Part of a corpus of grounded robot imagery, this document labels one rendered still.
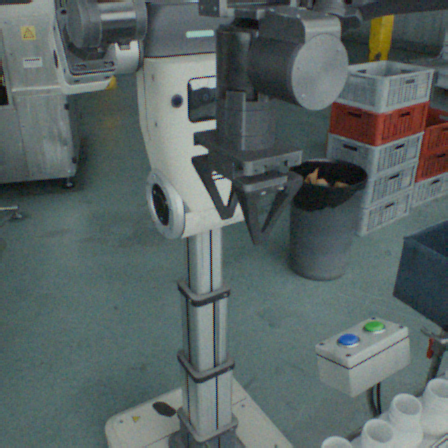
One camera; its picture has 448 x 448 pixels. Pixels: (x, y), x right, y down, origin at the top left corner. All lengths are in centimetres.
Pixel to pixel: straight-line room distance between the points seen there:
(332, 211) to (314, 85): 227
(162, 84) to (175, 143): 11
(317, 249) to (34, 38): 258
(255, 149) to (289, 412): 178
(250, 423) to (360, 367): 102
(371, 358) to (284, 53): 55
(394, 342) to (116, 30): 65
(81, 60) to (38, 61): 309
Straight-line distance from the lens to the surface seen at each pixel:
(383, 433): 64
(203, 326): 121
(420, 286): 151
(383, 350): 81
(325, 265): 283
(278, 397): 219
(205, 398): 138
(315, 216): 265
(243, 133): 43
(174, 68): 88
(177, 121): 90
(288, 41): 37
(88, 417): 218
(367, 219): 340
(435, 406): 69
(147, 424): 177
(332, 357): 78
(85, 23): 73
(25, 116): 407
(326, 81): 38
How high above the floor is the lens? 163
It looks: 28 degrees down
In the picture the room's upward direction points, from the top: straight up
